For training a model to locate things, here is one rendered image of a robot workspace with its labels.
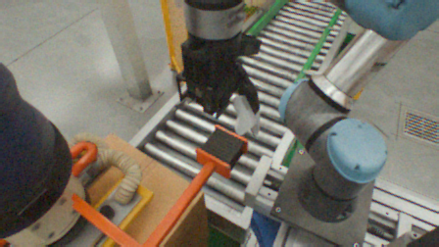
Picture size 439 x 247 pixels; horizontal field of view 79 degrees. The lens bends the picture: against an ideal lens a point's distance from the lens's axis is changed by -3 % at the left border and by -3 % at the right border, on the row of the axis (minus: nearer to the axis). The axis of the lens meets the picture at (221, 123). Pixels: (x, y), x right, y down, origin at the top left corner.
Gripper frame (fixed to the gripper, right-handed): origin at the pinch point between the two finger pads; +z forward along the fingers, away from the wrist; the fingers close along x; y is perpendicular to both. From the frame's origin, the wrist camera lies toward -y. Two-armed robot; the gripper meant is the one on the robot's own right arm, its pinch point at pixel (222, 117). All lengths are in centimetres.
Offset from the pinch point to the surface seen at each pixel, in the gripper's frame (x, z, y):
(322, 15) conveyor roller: -24, 78, -197
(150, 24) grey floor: -206, 131, -171
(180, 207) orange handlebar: 0.6, 10.2, 15.9
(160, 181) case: -18.2, 35.2, 6.5
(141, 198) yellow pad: -12.9, 22.2, 16.1
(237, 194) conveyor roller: -4, 75, -19
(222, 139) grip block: -0.5, 8.9, -0.9
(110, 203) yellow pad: -18.2, 21.9, 21.2
